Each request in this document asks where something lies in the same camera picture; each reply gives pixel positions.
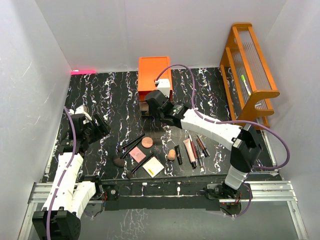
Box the dark eyeliner pencil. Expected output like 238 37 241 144
194 144 203 168

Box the round peach powder compact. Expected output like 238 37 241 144
141 136 154 149

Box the orange wooden shelf rack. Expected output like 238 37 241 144
219 22 280 127

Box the pink square blush palette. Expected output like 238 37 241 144
129 146 146 163

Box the red lip pencil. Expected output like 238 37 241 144
188 134 198 161

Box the pink tape strip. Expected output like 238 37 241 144
70 70 97 76

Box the clear acrylic drawer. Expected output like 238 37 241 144
139 101 152 117

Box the black makeup tube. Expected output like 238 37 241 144
174 145 183 166

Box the small black makeup brush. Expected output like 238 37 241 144
126 152 154 179

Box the beige makeup sponge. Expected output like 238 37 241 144
167 149 176 161

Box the white square compact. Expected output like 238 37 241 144
142 156 165 178

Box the thin black makeup brush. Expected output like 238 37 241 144
117 133 145 152

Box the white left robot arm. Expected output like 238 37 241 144
32 105 111 240

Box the brown lipstick tube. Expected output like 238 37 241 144
196 138 208 157

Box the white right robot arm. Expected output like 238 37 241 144
144 90 262 199

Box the green marker pen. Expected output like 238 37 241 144
240 74 251 96

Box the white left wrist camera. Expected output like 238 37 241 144
68 105 92 122

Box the pink lip gloss tube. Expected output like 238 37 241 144
183 138 197 169

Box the orange drawer cabinet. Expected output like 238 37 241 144
137 56 171 103

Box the aluminium mounting rail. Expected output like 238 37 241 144
18 181 308 240

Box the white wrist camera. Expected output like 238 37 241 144
154 78 171 98
68 105 92 122

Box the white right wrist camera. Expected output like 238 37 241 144
154 78 171 98

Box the large fluffy powder brush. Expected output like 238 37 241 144
112 139 142 168

